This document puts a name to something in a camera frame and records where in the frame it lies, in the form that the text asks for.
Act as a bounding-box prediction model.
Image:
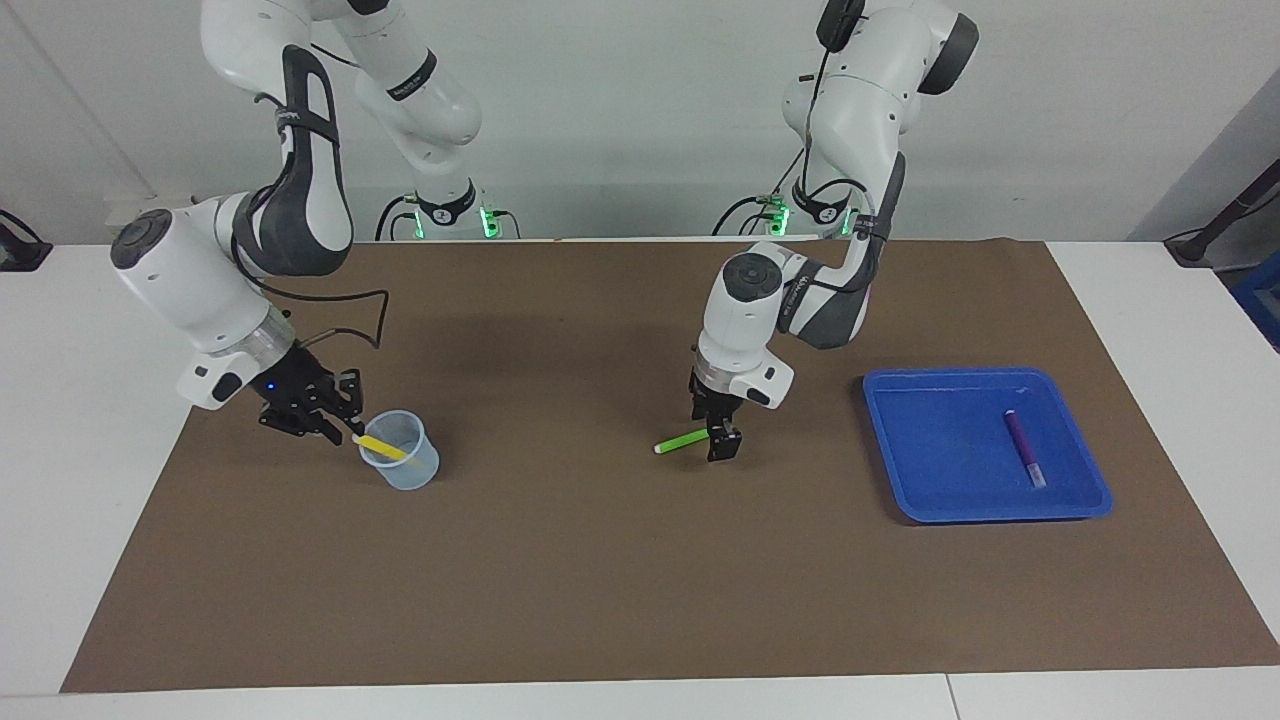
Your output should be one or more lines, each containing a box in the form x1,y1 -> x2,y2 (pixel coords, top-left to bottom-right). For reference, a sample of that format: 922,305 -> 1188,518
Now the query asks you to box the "brown table mat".
60,238 -> 1280,694

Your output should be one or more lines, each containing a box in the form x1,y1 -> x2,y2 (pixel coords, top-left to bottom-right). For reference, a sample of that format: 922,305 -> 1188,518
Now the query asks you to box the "clear plastic cup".
358,410 -> 440,491

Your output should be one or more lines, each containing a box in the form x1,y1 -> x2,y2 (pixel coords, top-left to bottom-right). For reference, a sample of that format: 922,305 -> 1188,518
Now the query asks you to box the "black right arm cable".
245,40 -> 391,351

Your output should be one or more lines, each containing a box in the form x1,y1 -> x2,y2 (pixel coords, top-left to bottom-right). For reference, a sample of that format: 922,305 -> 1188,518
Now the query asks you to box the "yellow pen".
351,431 -> 411,463

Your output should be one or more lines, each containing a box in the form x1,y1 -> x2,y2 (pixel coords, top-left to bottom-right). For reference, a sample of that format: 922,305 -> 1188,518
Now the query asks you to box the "black stand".
1163,158 -> 1280,267

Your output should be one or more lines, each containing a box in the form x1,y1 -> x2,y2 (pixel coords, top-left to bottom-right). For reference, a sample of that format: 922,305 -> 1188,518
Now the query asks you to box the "purple pen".
1004,408 -> 1048,490

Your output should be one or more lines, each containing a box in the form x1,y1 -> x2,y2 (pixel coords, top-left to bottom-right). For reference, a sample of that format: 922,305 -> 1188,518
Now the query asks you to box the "black base cable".
712,148 -> 806,238
374,195 -> 421,242

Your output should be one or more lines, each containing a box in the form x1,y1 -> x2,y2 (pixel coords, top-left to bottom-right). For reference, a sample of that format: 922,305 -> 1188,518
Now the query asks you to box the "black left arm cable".
798,20 -> 881,236

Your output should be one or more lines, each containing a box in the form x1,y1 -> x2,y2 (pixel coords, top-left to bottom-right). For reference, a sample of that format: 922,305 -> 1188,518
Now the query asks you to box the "white box with yellow labels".
103,195 -> 201,241

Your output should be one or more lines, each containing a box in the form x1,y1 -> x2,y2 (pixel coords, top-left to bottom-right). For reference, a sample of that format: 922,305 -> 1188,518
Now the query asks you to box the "blue plastic tray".
862,367 -> 1114,524

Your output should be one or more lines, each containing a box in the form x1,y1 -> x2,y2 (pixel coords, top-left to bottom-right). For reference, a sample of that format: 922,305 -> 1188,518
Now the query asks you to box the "blue crate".
1232,250 -> 1280,353

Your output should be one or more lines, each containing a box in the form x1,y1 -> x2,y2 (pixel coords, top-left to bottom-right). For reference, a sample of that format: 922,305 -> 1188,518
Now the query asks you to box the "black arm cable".
245,40 -> 391,351
798,20 -> 881,236

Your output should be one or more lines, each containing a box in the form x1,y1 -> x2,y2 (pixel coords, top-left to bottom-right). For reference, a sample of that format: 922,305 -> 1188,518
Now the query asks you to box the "black clamp mount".
0,208 -> 53,273

